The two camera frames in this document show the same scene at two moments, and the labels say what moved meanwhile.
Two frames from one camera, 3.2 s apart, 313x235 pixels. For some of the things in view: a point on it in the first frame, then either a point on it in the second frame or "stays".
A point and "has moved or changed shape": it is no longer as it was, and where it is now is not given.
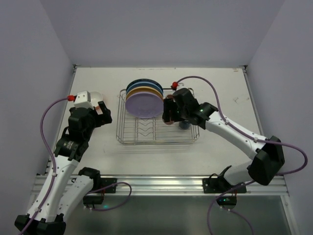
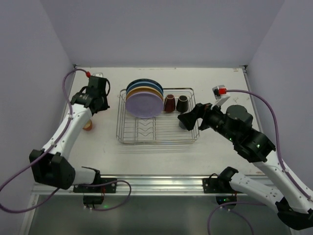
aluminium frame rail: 187,185 stays
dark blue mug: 184,125 stays
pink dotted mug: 170,123 has moved or changed shape
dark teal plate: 144,80 stays
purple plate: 144,105 stays
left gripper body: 98,117 → 98,107
